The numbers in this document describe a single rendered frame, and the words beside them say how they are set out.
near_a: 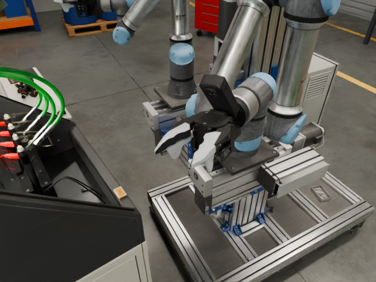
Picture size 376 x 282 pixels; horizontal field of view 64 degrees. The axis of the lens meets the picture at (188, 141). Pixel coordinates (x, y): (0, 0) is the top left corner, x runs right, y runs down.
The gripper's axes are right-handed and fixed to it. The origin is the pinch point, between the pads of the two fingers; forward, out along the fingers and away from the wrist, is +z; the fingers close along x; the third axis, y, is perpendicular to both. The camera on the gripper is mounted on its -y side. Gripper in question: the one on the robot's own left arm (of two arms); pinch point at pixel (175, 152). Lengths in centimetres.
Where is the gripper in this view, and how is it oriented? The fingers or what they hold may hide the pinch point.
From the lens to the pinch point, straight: 50.9
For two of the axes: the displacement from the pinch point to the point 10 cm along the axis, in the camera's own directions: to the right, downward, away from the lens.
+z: -5.9, 5.0, -6.4
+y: 1.1, 8.3, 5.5
